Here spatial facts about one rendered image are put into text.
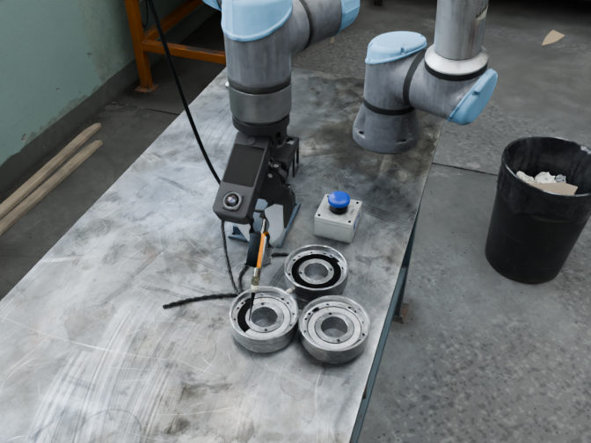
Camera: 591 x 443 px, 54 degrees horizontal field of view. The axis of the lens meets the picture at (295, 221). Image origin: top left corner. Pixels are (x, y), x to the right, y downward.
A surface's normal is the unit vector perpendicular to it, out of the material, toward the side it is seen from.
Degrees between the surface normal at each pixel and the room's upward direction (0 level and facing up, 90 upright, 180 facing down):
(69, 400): 0
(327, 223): 90
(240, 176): 31
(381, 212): 0
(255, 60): 90
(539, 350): 0
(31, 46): 90
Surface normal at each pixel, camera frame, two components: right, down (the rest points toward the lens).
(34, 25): 0.94, 0.22
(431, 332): 0.00, -0.76
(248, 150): -0.15, -0.33
